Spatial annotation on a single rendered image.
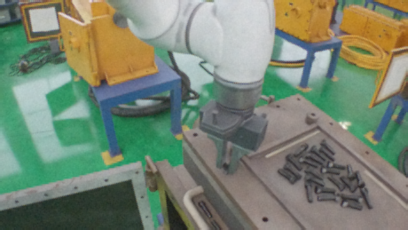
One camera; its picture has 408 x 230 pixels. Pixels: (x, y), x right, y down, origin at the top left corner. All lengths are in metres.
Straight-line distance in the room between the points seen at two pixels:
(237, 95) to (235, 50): 0.09
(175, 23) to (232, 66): 0.12
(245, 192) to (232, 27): 0.37
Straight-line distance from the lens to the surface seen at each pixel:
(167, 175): 0.82
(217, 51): 0.43
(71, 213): 0.99
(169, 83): 2.47
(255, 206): 0.61
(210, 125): 0.46
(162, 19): 0.45
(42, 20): 3.86
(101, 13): 2.42
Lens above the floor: 1.85
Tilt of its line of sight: 37 degrees down
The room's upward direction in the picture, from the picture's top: 3 degrees clockwise
